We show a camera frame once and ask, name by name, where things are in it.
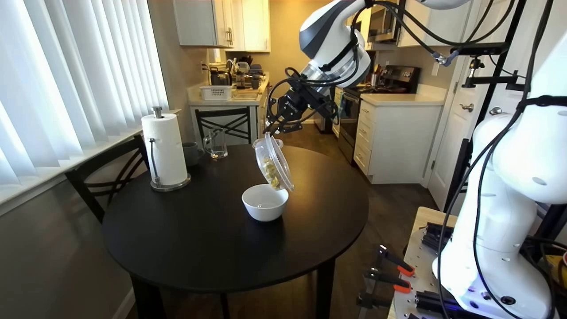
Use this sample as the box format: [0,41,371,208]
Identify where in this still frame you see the black metal camera frame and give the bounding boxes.
[449,0,567,210]

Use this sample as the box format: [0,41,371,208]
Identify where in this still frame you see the black clamp orange handle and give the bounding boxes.
[376,243,417,280]
[364,266,414,296]

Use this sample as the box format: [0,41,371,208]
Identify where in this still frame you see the kitchen counter with white top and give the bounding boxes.
[187,73,274,146]

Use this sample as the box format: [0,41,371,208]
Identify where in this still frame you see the dark countertop appliances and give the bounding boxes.
[208,54,268,91]

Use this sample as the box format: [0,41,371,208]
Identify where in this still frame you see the white door with handle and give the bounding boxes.
[426,82,495,211]

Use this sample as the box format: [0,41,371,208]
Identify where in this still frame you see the white vertical window blinds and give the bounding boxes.
[0,0,173,187]

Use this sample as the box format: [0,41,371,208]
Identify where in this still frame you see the white wall cabinet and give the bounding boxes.
[173,0,236,50]

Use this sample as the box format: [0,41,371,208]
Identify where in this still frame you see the yellow food pieces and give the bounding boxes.
[263,158,284,192]

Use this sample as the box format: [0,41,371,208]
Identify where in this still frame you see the cream wall cabinet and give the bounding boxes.
[231,0,274,55]

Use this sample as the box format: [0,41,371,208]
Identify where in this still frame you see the white paper towel roll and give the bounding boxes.
[141,112,190,188]

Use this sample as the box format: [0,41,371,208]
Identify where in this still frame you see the black cross-back wooden chair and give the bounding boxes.
[64,133,151,225]
[194,105,254,148]

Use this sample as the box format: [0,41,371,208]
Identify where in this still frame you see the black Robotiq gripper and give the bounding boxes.
[263,78,316,142]

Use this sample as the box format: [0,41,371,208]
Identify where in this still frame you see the white tub on counter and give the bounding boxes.
[199,85,235,103]

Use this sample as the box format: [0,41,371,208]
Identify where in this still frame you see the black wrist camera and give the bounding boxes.
[302,87,341,121]

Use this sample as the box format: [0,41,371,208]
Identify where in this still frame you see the white base cabinet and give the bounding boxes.
[353,84,449,187]

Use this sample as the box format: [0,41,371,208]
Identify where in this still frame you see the white ceramic bowl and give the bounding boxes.
[240,183,291,224]

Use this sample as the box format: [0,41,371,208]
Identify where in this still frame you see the clear plastic lunchbox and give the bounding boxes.
[252,133,297,194]

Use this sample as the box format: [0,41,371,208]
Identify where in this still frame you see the clear drinking glass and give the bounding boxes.
[208,130,231,162]

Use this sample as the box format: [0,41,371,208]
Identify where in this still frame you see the round black wooden table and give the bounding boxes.
[102,142,371,319]

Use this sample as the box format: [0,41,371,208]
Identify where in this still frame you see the black box on stand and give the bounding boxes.
[421,222,458,254]

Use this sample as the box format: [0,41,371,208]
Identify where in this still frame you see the light wooden robot stand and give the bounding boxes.
[387,206,461,319]

